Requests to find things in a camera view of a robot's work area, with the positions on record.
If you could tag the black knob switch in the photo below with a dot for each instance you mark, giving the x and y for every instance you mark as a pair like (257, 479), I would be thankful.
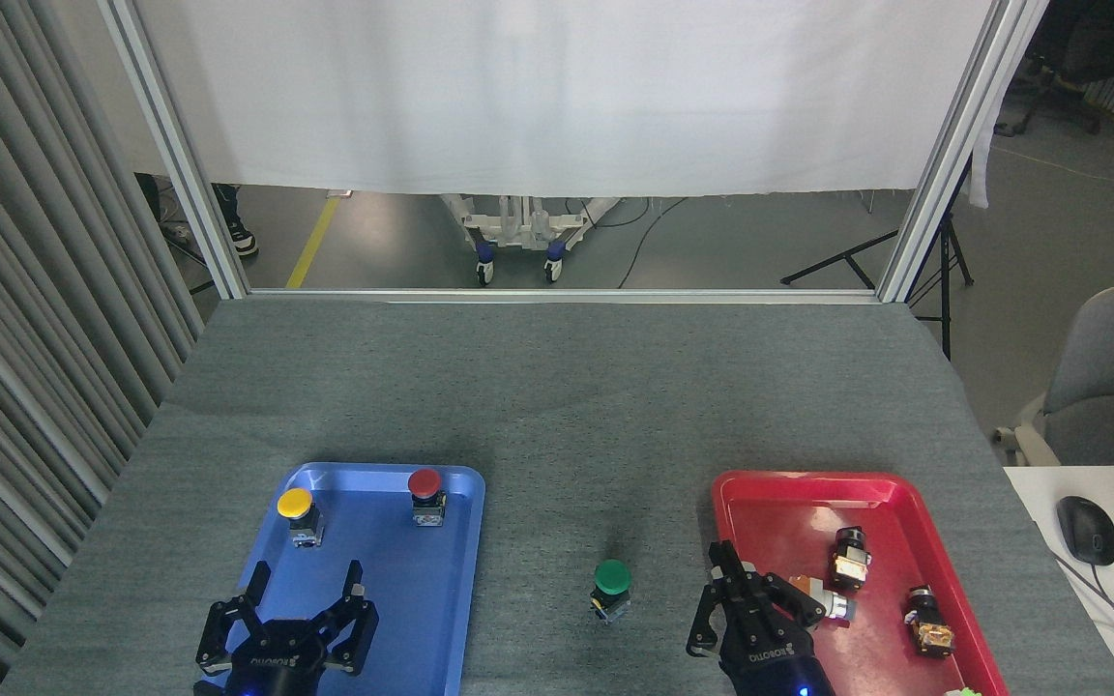
(850, 561)

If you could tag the small green object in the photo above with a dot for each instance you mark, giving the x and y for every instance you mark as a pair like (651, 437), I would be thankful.
(965, 692)

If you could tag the white stand on wheels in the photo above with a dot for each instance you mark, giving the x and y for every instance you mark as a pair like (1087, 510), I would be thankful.
(518, 232)

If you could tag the grey pleated curtain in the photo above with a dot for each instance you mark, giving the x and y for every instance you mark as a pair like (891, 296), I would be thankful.
(25, 319)

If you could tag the red plastic tray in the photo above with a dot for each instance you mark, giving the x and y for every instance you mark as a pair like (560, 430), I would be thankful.
(779, 522)

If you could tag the silver aluminium crossbar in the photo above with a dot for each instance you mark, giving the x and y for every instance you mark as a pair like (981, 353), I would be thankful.
(557, 296)

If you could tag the black tripod stand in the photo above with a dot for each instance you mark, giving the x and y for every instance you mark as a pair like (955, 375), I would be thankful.
(944, 271)

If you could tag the white hanging cloth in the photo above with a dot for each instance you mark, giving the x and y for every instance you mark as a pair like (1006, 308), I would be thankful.
(567, 97)

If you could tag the yellow push button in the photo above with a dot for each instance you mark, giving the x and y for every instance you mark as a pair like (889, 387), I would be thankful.
(298, 512)

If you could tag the orange white switch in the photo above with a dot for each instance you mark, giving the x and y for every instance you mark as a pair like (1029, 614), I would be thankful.
(833, 604)

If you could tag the black switch with gold base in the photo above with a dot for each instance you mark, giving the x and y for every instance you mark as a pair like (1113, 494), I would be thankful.
(929, 623)

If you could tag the green push button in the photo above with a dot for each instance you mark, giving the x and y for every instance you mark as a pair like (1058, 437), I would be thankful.
(612, 580)

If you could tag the black computer mouse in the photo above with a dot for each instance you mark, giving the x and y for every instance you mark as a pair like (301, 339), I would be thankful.
(1087, 532)

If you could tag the red push button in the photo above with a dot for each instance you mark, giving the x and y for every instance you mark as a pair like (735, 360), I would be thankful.
(425, 493)

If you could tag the grey office chair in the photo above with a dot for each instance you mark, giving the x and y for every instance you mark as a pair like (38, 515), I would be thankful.
(1113, 377)

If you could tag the black office chair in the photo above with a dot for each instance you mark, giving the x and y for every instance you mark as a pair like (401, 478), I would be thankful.
(1089, 39)

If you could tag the blue plastic tray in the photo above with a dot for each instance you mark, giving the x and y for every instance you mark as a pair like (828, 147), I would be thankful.
(412, 580)

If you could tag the silver aluminium post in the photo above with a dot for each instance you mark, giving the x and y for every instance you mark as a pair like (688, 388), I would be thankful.
(953, 155)
(180, 155)

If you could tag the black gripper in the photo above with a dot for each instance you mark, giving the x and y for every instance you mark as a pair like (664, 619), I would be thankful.
(770, 657)
(281, 667)

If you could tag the person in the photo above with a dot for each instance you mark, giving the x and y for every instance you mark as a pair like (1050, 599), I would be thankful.
(240, 232)

